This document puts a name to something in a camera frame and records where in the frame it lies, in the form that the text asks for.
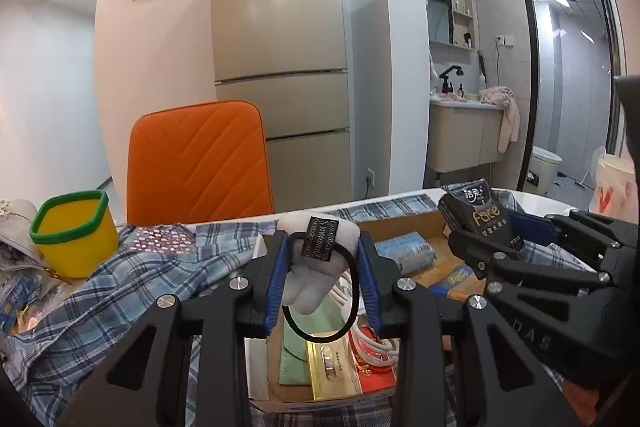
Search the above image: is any clear plastic bag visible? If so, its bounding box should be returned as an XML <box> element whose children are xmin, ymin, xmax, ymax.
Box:
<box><xmin>590</xmin><ymin>147</ymin><xmax>638</xmax><ymax>220</ymax></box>

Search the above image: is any orange chair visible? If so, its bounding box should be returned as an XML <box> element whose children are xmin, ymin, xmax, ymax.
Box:
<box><xmin>126</xmin><ymin>100</ymin><xmax>275</xmax><ymax>225</ymax></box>

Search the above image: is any gold box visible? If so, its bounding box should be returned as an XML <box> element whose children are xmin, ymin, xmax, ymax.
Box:
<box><xmin>306</xmin><ymin>339</ymin><xmax>363</xmax><ymax>400</ymax></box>

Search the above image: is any yellow bin with green rim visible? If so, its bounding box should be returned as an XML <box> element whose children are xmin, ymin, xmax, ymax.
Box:
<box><xmin>29</xmin><ymin>190</ymin><xmax>120</xmax><ymax>279</ymax></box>

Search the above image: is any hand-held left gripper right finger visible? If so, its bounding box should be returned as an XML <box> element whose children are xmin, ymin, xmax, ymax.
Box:
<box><xmin>356</xmin><ymin>231</ymin><xmax>581</xmax><ymax>427</ymax></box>

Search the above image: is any white plush tooth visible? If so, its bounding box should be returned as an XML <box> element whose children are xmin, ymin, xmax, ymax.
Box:
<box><xmin>276</xmin><ymin>209</ymin><xmax>362</xmax><ymax>315</ymax></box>

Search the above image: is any black door frame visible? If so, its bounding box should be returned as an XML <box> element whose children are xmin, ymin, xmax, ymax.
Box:
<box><xmin>514</xmin><ymin>0</ymin><xmax>628</xmax><ymax>195</ymax></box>

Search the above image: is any beige vanity cabinet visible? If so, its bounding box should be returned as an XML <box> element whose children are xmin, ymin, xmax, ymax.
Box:
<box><xmin>427</xmin><ymin>99</ymin><xmax>506</xmax><ymax>172</ymax></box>

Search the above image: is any bathroom mirror cabinet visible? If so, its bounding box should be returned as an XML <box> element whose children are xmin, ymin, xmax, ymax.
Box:
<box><xmin>425</xmin><ymin>0</ymin><xmax>476</xmax><ymax>51</ymax></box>

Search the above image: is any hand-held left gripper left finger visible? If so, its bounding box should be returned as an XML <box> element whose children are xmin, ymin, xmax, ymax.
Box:
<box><xmin>57</xmin><ymin>231</ymin><xmax>291</xmax><ymax>427</ymax></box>

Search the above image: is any red box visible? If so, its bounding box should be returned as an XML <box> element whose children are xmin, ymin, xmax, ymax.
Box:
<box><xmin>350</xmin><ymin>327</ymin><xmax>401</xmax><ymax>395</ymax></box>

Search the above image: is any black hair tie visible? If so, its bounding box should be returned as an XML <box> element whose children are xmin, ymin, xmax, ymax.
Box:
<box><xmin>282</xmin><ymin>216</ymin><xmax>361</xmax><ymax>342</ymax></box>

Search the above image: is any pink towel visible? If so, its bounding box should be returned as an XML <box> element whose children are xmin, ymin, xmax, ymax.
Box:
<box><xmin>479</xmin><ymin>85</ymin><xmax>521</xmax><ymax>154</ymax></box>

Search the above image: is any pink patterned cloth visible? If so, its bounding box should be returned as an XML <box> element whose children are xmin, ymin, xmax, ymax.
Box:
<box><xmin>122</xmin><ymin>224</ymin><xmax>198</xmax><ymax>255</ymax></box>

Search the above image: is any blue tissue pack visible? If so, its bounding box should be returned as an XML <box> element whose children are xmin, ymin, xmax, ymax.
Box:
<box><xmin>375</xmin><ymin>231</ymin><xmax>435</xmax><ymax>273</ymax></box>

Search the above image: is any yellow and blue cigarette pack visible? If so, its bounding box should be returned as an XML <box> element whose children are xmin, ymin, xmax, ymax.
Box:
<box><xmin>427</xmin><ymin>264</ymin><xmax>476</xmax><ymax>298</ymax></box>

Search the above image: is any green pouch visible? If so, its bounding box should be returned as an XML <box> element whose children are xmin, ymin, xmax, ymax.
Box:
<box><xmin>282</xmin><ymin>302</ymin><xmax>351</xmax><ymax>363</ymax></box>

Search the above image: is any beige cloth bundle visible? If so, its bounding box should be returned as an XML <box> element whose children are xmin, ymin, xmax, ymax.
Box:
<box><xmin>0</xmin><ymin>199</ymin><xmax>47</xmax><ymax>269</ymax></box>

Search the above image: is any blue plaid shirt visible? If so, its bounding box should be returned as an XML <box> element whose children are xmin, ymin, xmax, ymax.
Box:
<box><xmin>5</xmin><ymin>194</ymin><xmax>591</xmax><ymax>427</ymax></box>

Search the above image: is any cardboard box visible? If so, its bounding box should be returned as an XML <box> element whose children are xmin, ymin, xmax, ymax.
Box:
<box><xmin>245</xmin><ymin>207</ymin><xmax>466</xmax><ymax>408</ymax></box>

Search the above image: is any beige refrigerator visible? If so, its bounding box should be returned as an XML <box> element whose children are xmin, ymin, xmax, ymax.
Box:
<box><xmin>210</xmin><ymin>0</ymin><xmax>353</xmax><ymax>202</ymax></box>

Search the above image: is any pile of blue packets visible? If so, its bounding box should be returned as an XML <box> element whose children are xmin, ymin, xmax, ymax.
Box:
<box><xmin>0</xmin><ymin>267</ymin><xmax>66</xmax><ymax>335</ymax></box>

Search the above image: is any black tissue packet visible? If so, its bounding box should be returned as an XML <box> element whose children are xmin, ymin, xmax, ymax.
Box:
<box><xmin>439</xmin><ymin>179</ymin><xmax>525</xmax><ymax>253</ymax></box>

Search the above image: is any black faucet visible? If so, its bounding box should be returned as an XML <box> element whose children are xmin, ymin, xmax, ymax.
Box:
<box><xmin>439</xmin><ymin>65</ymin><xmax>463</xmax><ymax>95</ymax></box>

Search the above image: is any white toilet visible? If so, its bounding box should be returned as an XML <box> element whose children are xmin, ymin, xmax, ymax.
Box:
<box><xmin>527</xmin><ymin>146</ymin><xmax>563</xmax><ymax>195</ymax></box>

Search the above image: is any white cable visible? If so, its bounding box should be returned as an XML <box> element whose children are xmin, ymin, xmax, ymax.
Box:
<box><xmin>332</xmin><ymin>272</ymin><xmax>401</xmax><ymax>354</ymax></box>

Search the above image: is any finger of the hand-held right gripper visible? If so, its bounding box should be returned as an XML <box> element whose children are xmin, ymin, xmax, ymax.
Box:
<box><xmin>447</xmin><ymin>227</ymin><xmax>616</xmax><ymax>305</ymax></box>
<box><xmin>509</xmin><ymin>208</ymin><xmax>638</xmax><ymax>277</ymax></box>

